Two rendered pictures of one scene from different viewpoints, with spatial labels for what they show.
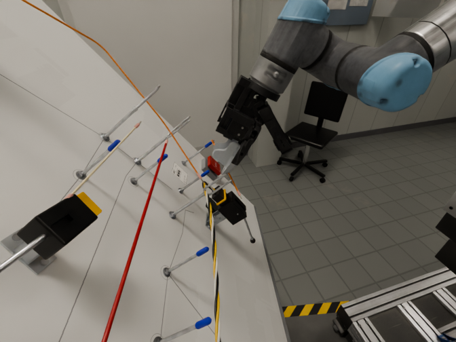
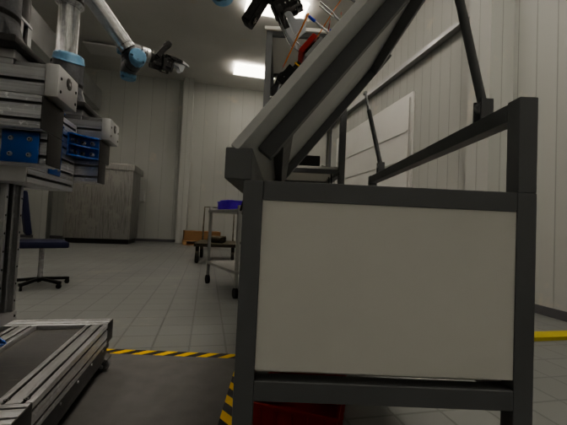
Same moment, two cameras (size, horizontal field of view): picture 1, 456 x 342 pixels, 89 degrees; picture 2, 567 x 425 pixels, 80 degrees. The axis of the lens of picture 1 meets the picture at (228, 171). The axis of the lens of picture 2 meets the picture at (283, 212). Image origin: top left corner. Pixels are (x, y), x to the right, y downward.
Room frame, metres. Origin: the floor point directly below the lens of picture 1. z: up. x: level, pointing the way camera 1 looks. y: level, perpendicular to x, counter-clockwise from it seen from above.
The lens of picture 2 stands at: (1.34, 0.06, 0.71)
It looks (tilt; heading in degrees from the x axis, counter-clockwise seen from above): 2 degrees up; 184
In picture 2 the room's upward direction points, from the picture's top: 3 degrees clockwise
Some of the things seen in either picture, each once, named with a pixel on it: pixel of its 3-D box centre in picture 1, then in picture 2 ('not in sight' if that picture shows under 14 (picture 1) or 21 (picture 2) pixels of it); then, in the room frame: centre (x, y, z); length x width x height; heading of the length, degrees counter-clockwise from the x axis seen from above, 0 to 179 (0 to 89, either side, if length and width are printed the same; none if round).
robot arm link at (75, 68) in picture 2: not in sight; (67, 69); (0.00, -0.98, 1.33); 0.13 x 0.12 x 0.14; 43
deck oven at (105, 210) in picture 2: not in sight; (105, 203); (-7.47, -5.45, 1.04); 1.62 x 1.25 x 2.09; 107
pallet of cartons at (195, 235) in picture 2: not in sight; (201, 238); (-8.43, -3.03, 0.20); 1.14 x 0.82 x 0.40; 107
